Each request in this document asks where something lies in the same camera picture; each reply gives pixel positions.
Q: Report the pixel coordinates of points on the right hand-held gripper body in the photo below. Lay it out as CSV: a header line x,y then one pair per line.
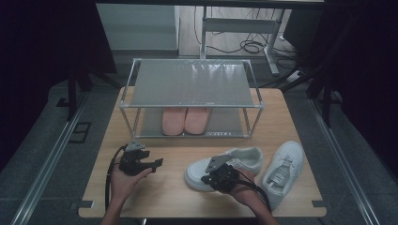
x,y
222,178

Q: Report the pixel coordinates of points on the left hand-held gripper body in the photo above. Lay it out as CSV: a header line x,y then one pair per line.
x,y
133,162

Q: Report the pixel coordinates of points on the white sneaker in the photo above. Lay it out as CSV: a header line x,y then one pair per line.
x,y
284,172
247,159

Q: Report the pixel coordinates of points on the pink slipper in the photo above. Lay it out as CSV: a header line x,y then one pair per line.
x,y
173,122
197,120

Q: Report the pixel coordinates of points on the grey metal shoe rack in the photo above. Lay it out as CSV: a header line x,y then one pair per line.
x,y
191,82

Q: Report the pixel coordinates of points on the person's left hand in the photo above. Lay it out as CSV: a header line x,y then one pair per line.
x,y
125,184

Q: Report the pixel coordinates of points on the person's right hand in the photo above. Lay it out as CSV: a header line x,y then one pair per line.
x,y
247,193

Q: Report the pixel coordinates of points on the black metal stand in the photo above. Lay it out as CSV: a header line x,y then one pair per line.
x,y
325,93
72,93

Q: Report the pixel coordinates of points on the grey cabinet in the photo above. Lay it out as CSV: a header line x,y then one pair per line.
x,y
137,26

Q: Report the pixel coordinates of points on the dark curtain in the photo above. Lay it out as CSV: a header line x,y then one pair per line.
x,y
369,62
37,47

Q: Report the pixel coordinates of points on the white desk frame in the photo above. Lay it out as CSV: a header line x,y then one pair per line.
x,y
241,25

